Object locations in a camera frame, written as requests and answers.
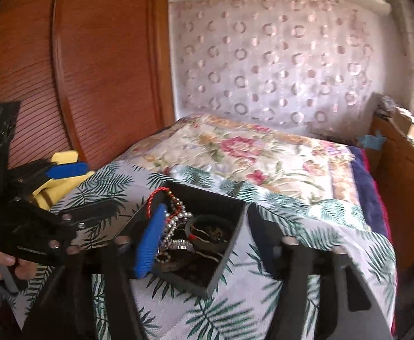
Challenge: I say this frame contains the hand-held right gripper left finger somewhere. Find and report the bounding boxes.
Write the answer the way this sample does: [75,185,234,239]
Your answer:
[23,203,169,340]

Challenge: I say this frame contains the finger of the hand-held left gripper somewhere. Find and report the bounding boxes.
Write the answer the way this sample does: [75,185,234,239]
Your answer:
[7,159,89,202]
[14,199,120,266]

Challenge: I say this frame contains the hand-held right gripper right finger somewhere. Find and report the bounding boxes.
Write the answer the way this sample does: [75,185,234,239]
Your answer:
[248,205,394,340]

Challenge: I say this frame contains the pile of beaded jewelry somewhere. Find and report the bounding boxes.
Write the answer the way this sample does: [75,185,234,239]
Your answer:
[145,186,236,273]

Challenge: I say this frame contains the red cord bracelet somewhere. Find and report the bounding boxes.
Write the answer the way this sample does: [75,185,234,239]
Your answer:
[146,186,174,220]

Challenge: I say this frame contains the black jewelry box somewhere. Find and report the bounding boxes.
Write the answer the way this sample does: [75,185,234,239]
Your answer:
[115,180,249,298]

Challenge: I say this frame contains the yellow plush pillow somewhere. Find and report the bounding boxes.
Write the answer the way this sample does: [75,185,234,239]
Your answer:
[31,150,96,211]

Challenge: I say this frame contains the leaf print blanket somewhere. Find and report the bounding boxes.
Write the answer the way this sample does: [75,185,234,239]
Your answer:
[14,159,397,340]

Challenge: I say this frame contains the black bangle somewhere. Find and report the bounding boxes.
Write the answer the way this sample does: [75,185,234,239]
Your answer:
[184,216,238,247]

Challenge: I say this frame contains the floral quilt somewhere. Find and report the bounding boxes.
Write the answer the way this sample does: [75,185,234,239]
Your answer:
[117,113,356,206]

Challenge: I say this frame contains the wooden slatted headboard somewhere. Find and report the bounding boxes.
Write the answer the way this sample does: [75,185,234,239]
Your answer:
[0,0,176,176]

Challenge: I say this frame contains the navy blue blanket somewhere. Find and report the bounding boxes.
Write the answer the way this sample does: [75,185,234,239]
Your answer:
[349,146,394,245]

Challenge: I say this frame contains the wooden bedside cabinet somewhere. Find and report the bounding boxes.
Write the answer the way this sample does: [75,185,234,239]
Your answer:
[368,111,414,273]

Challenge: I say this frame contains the blue plastic bag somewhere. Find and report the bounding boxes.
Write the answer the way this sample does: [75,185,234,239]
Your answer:
[356,130,385,150]

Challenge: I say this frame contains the circle patterned curtain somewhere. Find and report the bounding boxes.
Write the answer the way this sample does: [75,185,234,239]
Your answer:
[168,0,395,139]

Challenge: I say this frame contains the row of windowsill clutter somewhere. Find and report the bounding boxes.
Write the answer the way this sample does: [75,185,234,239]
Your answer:
[373,92,414,156]

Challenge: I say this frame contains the white wrapped pipe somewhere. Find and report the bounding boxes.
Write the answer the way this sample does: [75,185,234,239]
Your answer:
[388,0,414,114]

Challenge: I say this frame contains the silver metal bracelet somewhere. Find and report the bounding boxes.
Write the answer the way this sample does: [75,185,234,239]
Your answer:
[164,239,195,254]

